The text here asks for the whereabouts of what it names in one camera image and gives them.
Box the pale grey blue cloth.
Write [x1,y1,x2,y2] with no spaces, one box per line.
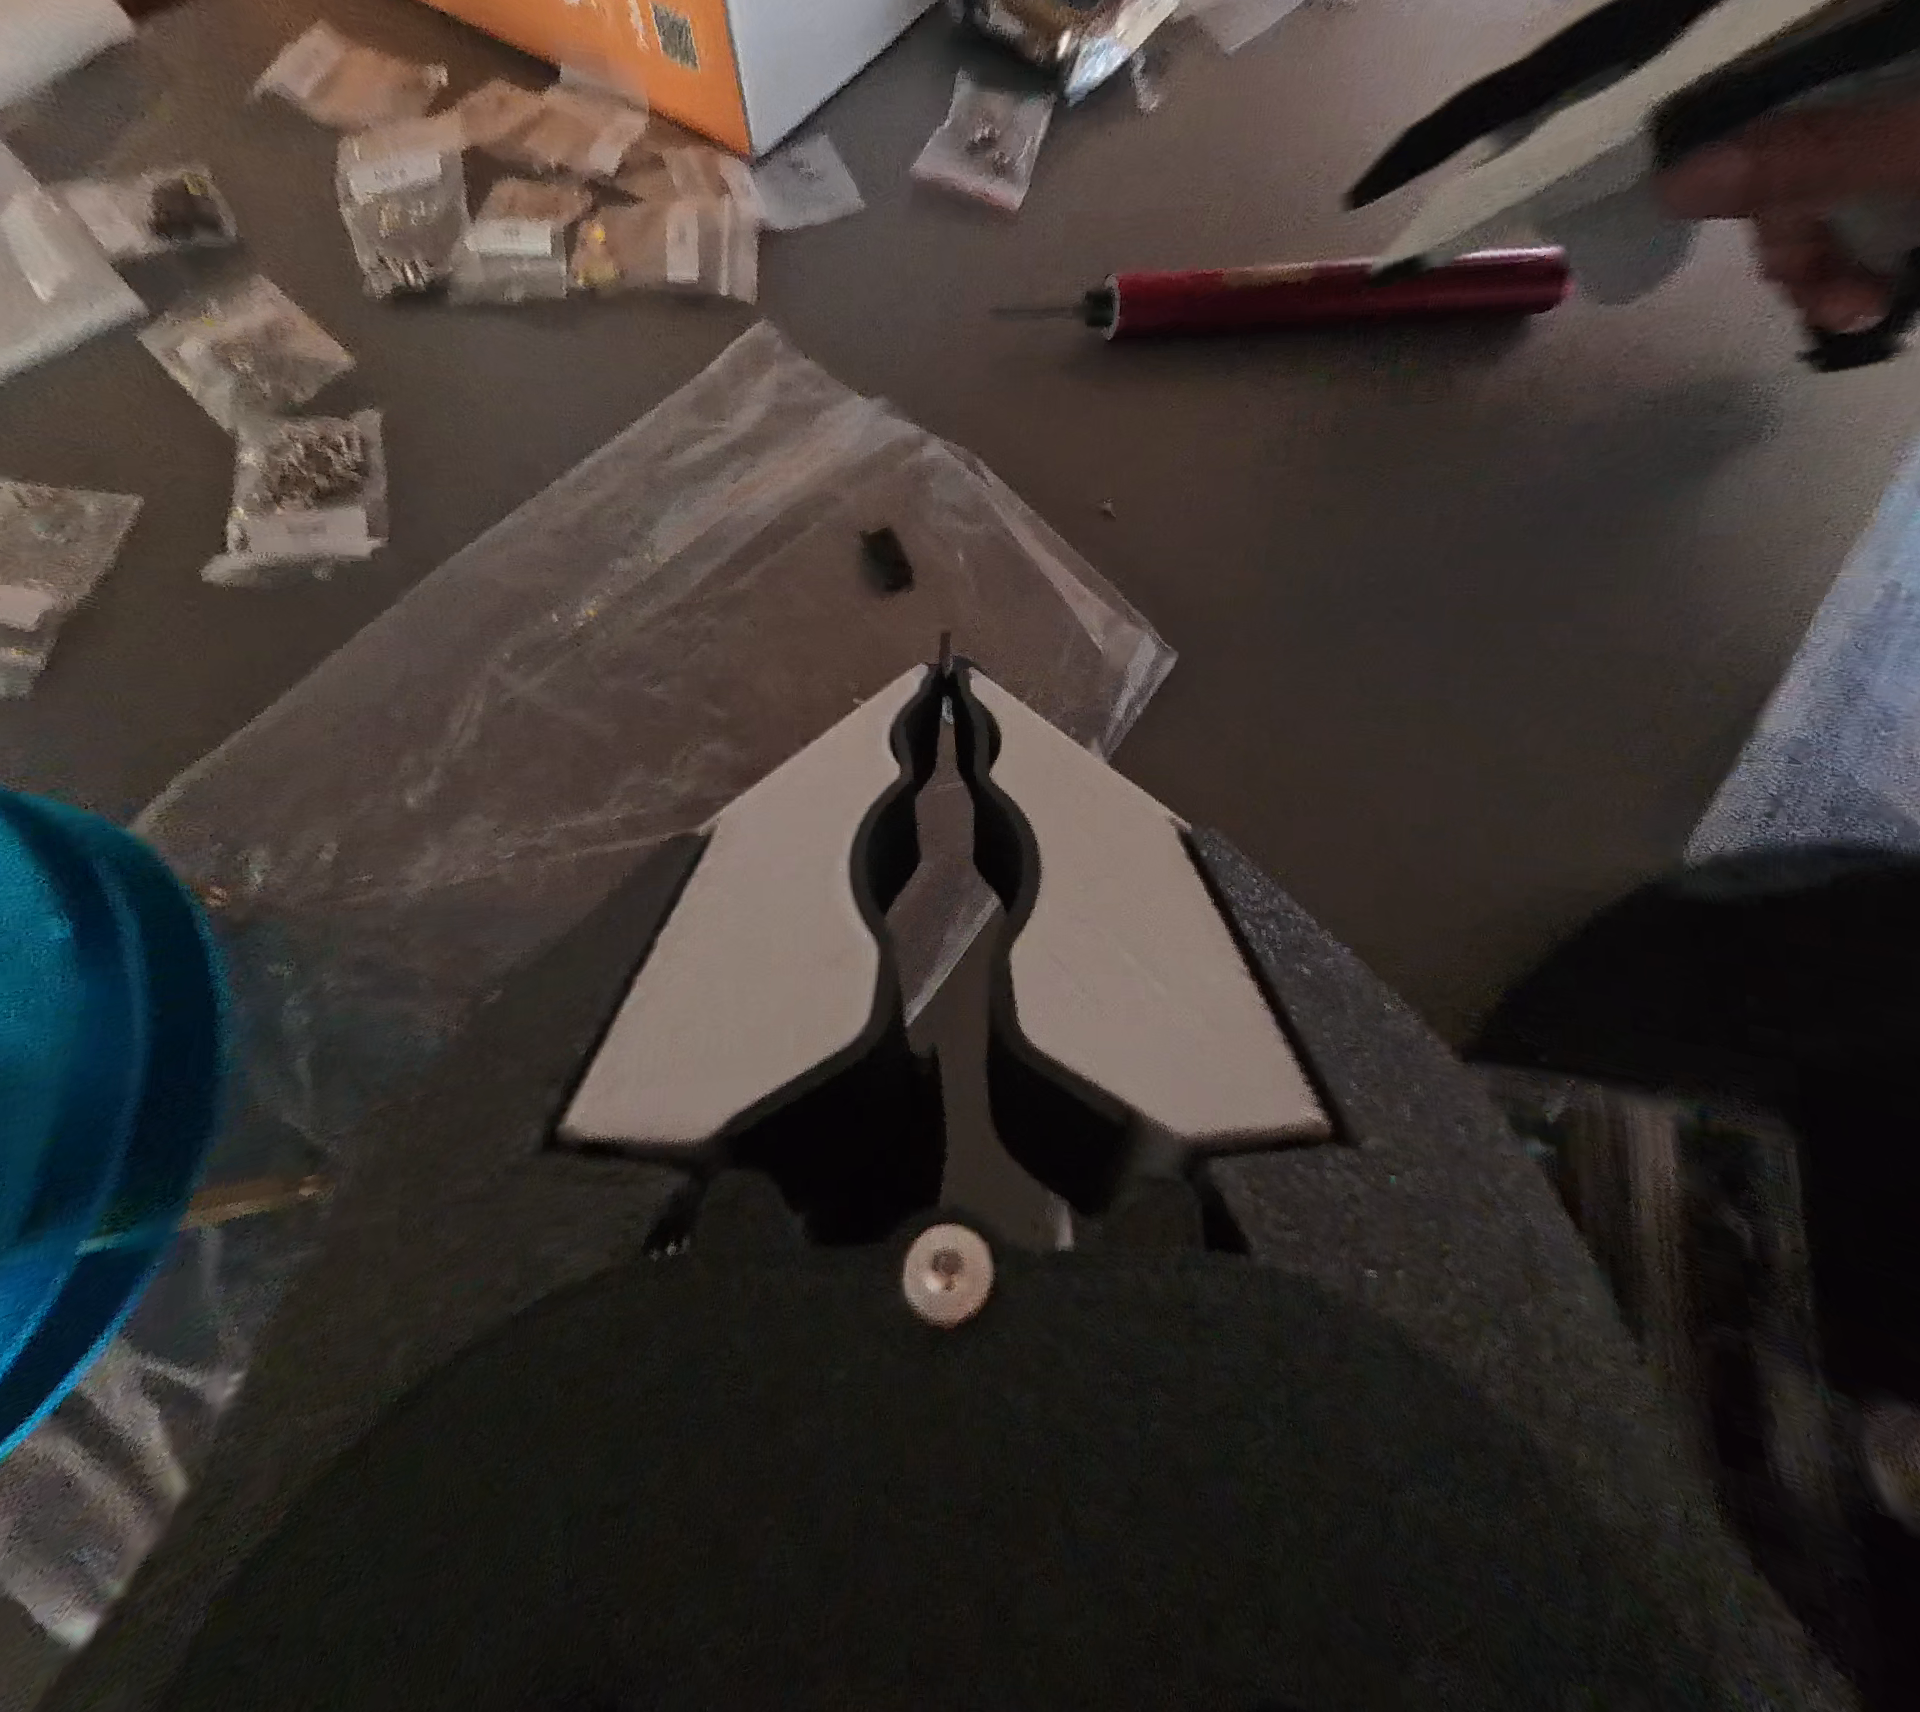
[1683,449,1920,869]

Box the teal blue round object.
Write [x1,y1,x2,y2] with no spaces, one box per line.
[0,786,236,1462]

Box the large clear plastic bag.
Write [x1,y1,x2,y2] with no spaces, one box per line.
[133,316,1180,1145]

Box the crumpled clear plastic sheet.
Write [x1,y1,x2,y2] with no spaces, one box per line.
[0,1232,260,1657]

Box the single clear screw bag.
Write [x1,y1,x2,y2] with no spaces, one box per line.
[910,65,1055,210]

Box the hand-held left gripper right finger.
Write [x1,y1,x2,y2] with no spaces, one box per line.
[958,661,1339,1154]

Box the white soft object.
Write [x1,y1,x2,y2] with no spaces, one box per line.
[0,0,140,114]

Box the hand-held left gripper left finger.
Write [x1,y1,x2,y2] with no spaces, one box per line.
[557,661,944,1154]

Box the person's right hand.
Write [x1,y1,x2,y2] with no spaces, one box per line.
[1659,111,1920,336]

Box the red screwdriver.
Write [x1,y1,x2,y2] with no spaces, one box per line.
[997,242,1571,342]

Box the pile of small parts packets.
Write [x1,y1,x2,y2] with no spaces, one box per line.
[0,16,867,704]

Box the silver foil bag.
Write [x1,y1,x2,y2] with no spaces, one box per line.
[1032,0,1191,102]

